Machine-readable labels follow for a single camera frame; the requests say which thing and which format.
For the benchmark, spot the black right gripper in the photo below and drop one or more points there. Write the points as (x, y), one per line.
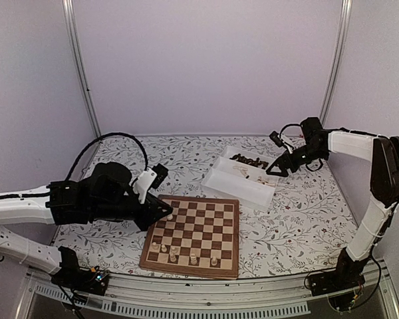
(280, 162)

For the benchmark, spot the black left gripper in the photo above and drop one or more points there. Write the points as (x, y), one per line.
(147, 220)

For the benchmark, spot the wooden chess board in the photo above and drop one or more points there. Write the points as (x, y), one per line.
(205, 226)

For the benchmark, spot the light chess queen piece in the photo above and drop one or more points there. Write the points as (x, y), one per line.
(193, 259)

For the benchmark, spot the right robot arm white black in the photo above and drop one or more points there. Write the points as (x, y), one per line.
(383, 154)

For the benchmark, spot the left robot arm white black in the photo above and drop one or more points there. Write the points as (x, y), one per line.
(31, 206)

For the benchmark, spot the pile of dark chess pieces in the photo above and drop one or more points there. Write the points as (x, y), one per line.
(255, 162)

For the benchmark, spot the white plastic divided tray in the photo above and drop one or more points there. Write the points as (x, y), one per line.
(224, 183)

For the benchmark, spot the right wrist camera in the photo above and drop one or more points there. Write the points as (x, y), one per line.
(281, 141)

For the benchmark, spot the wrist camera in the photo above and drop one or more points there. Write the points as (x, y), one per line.
(281, 141)
(152, 177)

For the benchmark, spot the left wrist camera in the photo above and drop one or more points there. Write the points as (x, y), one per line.
(152, 177)

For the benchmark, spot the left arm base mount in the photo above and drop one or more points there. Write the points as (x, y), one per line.
(70, 275)

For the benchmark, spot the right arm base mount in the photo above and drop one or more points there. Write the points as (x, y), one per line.
(336, 282)

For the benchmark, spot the front aluminium rail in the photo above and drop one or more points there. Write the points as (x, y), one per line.
(130, 296)

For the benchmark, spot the right aluminium frame post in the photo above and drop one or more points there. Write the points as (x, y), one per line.
(341, 36)

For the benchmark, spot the aluminium frame post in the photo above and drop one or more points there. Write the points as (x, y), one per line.
(341, 36)
(69, 15)

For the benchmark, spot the left aluminium frame post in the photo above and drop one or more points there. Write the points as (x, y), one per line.
(69, 15)

